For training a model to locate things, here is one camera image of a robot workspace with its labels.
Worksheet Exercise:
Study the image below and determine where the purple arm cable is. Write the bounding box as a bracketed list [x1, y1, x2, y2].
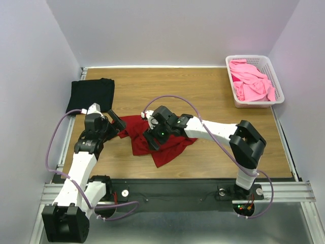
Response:
[45, 108, 140, 221]
[143, 95, 274, 219]

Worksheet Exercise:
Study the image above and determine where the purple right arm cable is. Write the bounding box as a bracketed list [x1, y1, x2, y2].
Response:
[143, 95, 274, 219]

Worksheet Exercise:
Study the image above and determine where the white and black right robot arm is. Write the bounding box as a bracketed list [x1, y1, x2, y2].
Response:
[141, 106, 267, 198]

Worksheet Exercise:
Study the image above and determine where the pink t-shirt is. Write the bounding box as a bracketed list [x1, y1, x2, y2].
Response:
[229, 59, 276, 102]

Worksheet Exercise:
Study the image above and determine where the aluminium table frame rail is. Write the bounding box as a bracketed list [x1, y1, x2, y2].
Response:
[29, 67, 318, 244]

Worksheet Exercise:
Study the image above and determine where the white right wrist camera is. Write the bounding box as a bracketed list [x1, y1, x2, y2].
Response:
[141, 110, 157, 129]

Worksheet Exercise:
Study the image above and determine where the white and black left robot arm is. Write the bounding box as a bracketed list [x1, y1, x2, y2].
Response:
[42, 104, 126, 243]

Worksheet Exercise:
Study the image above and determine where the white plastic laundry basket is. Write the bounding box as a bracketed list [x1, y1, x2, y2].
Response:
[225, 55, 284, 108]

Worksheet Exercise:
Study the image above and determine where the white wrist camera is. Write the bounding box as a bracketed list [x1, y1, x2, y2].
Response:
[81, 103, 102, 115]
[141, 110, 157, 129]

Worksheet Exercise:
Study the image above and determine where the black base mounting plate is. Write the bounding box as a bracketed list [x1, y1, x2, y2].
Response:
[110, 179, 264, 212]

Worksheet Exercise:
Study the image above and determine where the red t-shirt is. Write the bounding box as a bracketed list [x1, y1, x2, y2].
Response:
[118, 115, 196, 168]

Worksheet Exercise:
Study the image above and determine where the folded black t-shirt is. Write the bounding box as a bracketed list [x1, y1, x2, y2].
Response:
[66, 78, 115, 112]

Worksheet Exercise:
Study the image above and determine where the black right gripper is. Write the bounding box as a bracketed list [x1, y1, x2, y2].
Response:
[143, 119, 172, 150]

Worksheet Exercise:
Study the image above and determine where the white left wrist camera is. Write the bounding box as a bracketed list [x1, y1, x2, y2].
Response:
[81, 103, 102, 115]

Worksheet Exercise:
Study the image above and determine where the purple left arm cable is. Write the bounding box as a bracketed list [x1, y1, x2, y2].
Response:
[45, 108, 140, 221]

